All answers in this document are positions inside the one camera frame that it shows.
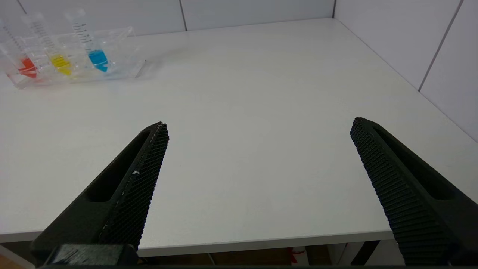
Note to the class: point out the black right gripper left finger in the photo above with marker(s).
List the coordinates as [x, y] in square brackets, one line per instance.
[127, 194]

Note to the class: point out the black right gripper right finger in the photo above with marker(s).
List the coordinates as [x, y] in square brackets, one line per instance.
[410, 194]

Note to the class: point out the test tube with blue pigment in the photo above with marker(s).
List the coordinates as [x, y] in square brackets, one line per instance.
[98, 59]

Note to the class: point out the test tube with red pigment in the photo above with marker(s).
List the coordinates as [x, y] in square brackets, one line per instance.
[27, 68]

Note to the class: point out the white and red container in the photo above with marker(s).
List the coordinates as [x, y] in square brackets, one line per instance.
[298, 257]

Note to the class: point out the clear plastic test tube rack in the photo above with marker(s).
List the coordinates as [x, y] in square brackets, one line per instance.
[119, 56]

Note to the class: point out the test tube with yellow pigment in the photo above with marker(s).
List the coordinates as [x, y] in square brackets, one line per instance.
[60, 62]

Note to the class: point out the black table leg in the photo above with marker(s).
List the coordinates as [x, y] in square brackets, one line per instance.
[364, 254]

